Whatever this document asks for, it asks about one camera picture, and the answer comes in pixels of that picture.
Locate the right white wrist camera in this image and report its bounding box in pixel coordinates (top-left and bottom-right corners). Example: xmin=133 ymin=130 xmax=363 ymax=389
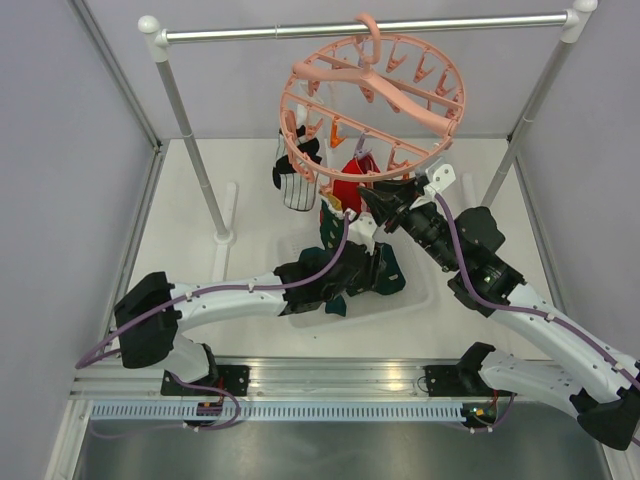
xmin=415 ymin=157 xmax=456 ymax=201

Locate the orange clothes peg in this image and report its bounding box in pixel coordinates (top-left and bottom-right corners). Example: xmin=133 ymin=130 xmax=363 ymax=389
xmin=329 ymin=119 xmax=346 ymax=149

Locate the pink round clip hanger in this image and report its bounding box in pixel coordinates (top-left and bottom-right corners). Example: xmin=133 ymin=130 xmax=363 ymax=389
xmin=279 ymin=13 xmax=466 ymax=184

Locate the white plastic basket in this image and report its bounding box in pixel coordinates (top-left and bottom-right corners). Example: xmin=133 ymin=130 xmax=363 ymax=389
xmin=288 ymin=233 xmax=435 ymax=331

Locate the green patterned sock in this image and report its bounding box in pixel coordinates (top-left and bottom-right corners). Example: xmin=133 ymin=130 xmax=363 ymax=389
xmin=319 ymin=198 xmax=345 ymax=252

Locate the black white striped sock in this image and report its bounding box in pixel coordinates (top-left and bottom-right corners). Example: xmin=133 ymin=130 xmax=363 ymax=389
xmin=272 ymin=126 xmax=322 ymax=212

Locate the purple clothes peg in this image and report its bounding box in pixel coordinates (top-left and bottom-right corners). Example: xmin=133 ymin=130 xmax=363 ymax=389
xmin=353 ymin=133 xmax=371 ymax=160
xmin=354 ymin=43 xmax=370 ymax=71

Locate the white slotted cable duct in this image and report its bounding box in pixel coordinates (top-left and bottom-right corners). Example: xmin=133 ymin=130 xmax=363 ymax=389
xmin=91 ymin=401 xmax=466 ymax=422

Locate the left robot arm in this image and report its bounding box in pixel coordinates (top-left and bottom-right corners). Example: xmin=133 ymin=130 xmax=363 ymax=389
xmin=114 ymin=242 xmax=398 ymax=395

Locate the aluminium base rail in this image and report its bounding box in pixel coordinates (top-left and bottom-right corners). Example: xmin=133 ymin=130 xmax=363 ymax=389
xmin=216 ymin=356 xmax=456 ymax=401

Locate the teal reindeer sock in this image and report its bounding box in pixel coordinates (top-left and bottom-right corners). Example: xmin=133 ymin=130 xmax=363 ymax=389
xmin=373 ymin=243 xmax=406 ymax=296

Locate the teal sock front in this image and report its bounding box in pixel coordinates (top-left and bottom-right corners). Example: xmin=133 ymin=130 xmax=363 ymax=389
xmin=298 ymin=247 xmax=349 ymax=318

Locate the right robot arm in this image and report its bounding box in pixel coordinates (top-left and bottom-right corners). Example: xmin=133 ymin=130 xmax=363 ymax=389
xmin=359 ymin=180 xmax=639 ymax=451

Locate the metal clothes rack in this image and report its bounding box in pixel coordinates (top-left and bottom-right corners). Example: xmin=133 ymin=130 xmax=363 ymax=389
xmin=138 ymin=1 xmax=598 ymax=246

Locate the red sock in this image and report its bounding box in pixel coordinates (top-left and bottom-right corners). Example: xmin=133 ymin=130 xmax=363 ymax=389
xmin=331 ymin=153 xmax=379 ymax=213

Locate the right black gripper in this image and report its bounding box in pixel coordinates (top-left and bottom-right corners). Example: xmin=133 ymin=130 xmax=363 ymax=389
xmin=357 ymin=175 xmax=460 ymax=271

